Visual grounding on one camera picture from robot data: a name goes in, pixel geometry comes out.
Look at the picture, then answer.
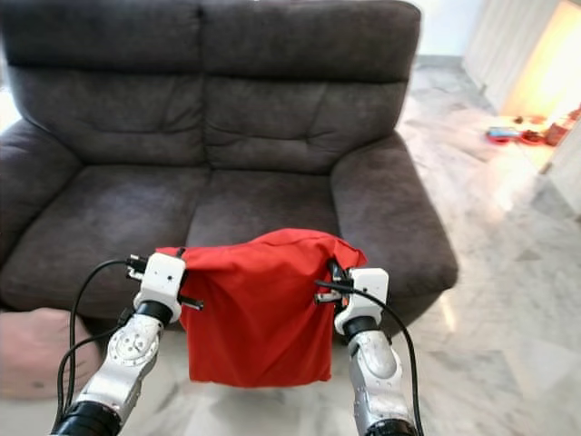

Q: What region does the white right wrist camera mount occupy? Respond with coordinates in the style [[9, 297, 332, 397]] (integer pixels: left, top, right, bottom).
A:
[[334, 267, 390, 336]]

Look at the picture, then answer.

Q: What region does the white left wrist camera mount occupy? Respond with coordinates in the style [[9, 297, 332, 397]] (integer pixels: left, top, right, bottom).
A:
[[138, 252, 188, 311]]

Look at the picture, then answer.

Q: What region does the grey fabric two-seat sofa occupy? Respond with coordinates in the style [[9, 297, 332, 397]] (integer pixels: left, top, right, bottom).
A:
[[0, 0, 459, 351]]

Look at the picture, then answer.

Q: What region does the red square pillow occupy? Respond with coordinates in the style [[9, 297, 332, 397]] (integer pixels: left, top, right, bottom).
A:
[[156, 228, 367, 390]]

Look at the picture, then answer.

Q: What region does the pink round floor cushion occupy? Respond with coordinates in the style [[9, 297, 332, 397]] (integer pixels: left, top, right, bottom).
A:
[[0, 307, 103, 402]]

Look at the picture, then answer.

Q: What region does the blue red floor item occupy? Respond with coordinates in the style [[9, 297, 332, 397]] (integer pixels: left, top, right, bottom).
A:
[[487, 127, 518, 144]]

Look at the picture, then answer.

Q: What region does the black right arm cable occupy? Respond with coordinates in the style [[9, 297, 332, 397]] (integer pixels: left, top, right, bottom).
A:
[[318, 280, 428, 436]]

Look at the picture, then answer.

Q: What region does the white pleated curtain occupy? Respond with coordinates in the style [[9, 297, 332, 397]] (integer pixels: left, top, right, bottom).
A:
[[461, 0, 564, 110]]

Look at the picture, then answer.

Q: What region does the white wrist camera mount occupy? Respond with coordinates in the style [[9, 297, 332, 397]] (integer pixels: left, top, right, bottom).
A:
[[334, 267, 390, 336], [138, 252, 188, 311]]

